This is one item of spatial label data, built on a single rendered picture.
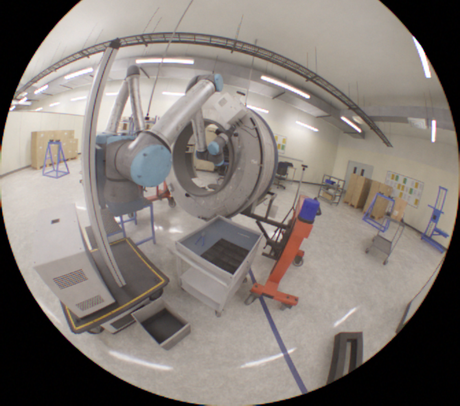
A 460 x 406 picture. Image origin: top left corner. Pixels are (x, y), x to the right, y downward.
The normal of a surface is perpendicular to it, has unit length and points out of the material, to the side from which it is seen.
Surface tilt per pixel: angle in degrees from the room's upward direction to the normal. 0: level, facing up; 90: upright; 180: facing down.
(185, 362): 0
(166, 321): 0
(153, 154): 94
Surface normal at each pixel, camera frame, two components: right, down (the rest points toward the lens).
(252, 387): 0.18, -0.96
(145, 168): 0.90, 0.30
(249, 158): -0.47, 0.11
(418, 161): -0.97, -0.13
